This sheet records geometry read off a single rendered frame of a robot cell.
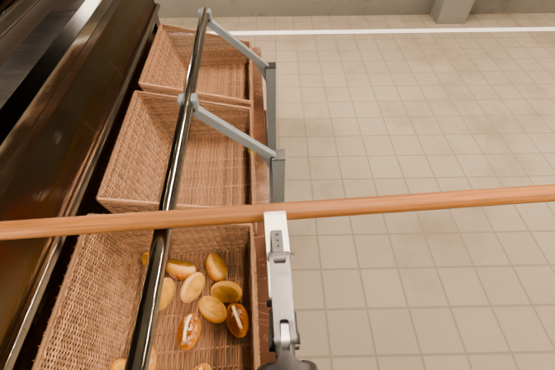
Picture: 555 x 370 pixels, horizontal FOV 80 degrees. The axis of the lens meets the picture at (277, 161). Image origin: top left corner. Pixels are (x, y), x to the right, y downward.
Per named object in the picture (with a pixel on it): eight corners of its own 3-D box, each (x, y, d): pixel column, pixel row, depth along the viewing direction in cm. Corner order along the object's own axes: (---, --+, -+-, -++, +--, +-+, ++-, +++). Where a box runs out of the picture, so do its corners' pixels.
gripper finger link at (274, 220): (267, 261, 42) (267, 258, 42) (263, 214, 47) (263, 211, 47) (290, 258, 43) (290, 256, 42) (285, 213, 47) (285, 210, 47)
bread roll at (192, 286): (211, 279, 108) (201, 278, 112) (197, 267, 105) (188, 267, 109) (193, 308, 102) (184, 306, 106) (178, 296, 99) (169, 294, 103)
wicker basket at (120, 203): (123, 246, 119) (91, 201, 98) (151, 137, 157) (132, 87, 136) (258, 236, 121) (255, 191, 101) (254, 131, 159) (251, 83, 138)
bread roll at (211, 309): (209, 288, 104) (206, 301, 106) (193, 301, 98) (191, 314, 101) (234, 308, 100) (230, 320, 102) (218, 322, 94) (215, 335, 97)
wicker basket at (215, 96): (153, 132, 159) (135, 83, 138) (171, 67, 197) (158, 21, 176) (255, 127, 161) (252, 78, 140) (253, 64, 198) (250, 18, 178)
